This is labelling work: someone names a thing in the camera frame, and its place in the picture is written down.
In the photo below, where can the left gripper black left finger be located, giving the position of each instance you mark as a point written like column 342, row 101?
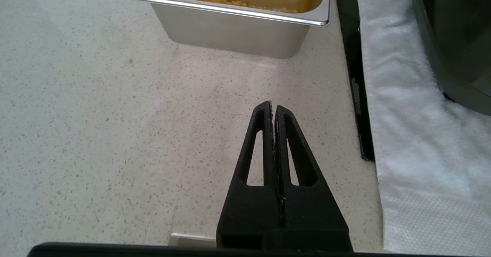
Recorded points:
column 249, row 214

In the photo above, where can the yellow corn kernels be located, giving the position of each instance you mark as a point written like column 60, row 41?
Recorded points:
column 234, row 2

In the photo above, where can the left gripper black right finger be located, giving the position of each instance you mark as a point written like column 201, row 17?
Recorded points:
column 310, row 211

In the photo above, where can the stainless steel tray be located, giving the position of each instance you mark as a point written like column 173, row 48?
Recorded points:
column 230, row 34

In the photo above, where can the white towel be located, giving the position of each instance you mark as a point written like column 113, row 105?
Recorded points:
column 422, row 134

